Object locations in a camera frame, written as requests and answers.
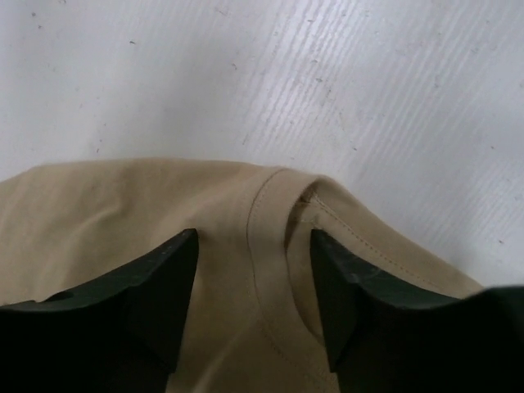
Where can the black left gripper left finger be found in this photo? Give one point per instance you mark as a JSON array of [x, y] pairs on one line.
[[120, 332]]

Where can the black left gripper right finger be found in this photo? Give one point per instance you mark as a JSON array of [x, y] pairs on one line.
[[383, 334]]

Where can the beige t shirt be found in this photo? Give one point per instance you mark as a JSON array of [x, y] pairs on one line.
[[253, 323]]

